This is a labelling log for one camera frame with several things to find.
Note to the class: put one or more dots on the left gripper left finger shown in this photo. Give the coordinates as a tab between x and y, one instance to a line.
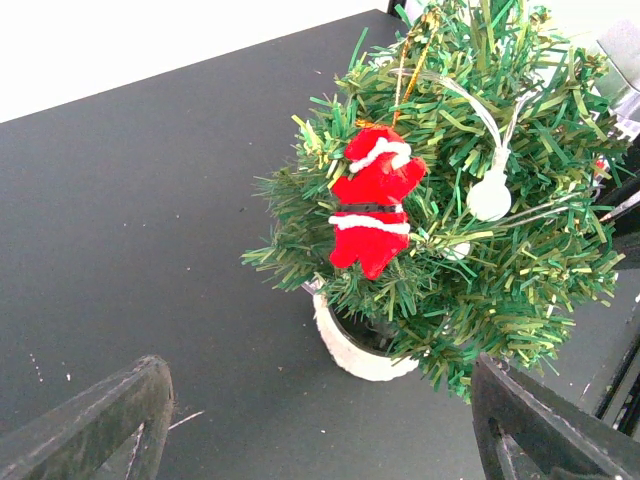
116	429

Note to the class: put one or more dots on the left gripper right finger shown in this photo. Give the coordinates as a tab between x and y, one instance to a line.
524	430

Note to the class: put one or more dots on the white bulb string lights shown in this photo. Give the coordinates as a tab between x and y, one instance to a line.
489	199

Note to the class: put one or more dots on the small green christmas tree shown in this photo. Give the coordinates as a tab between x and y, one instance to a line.
443	204

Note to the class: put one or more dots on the red bell ornament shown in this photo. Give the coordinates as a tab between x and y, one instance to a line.
371	226

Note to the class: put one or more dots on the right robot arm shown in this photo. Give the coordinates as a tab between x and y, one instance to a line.
619	403

